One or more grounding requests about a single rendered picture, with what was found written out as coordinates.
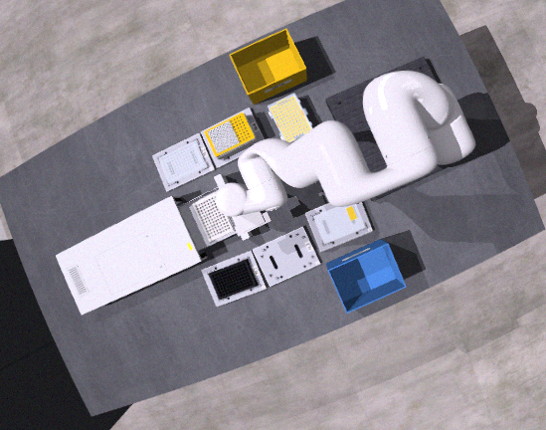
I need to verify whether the blue box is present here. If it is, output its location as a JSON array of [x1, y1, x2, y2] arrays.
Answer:
[[326, 239, 406, 314]]

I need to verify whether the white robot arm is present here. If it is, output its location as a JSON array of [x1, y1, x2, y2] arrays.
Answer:
[[216, 71, 475, 236]]

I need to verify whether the yellow open box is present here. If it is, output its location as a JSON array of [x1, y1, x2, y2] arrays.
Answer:
[[230, 29, 307, 105]]

